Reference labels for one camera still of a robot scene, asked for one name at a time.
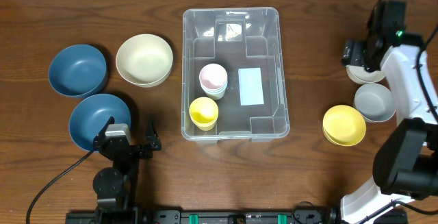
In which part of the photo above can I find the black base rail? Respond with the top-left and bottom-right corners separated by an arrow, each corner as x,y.
65,207 -> 343,224

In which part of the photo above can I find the cream large bowl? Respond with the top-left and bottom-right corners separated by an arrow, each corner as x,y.
116,34 -> 174,88

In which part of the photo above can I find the yellow cup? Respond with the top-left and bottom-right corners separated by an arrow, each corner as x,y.
189,97 -> 219,124
191,116 -> 218,132

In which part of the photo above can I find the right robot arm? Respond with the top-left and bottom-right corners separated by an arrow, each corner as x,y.
338,0 -> 437,223

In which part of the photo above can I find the pink cup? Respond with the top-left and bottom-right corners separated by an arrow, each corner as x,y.
199,64 -> 228,90

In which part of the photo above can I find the dark blue bowl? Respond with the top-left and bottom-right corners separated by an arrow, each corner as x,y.
68,94 -> 131,151
48,44 -> 108,99

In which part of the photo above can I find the clear plastic storage container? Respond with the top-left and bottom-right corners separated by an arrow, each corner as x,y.
181,7 -> 290,143

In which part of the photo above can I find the yellow small bowl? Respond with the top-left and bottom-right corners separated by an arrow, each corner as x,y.
322,105 -> 366,147

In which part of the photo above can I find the white paper label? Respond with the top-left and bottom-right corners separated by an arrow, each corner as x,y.
238,68 -> 264,106

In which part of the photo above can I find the cream white cup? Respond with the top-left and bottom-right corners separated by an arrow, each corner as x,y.
204,90 -> 225,100

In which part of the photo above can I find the dark blue bowl upper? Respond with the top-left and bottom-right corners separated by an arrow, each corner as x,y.
48,44 -> 108,99

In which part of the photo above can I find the light blue cup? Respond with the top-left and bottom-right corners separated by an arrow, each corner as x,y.
201,84 -> 227,95

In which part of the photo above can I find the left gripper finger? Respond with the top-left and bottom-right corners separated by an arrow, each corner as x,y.
145,119 -> 162,151
96,116 -> 114,138

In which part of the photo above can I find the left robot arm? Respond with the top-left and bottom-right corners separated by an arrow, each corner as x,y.
93,117 -> 162,212

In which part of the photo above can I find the white small bowl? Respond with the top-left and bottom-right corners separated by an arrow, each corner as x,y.
346,66 -> 385,85

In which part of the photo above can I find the grey small bowl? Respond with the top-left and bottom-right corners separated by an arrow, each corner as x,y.
353,83 -> 396,123

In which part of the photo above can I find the dark blue bowl lower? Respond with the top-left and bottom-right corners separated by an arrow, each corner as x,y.
68,94 -> 131,151

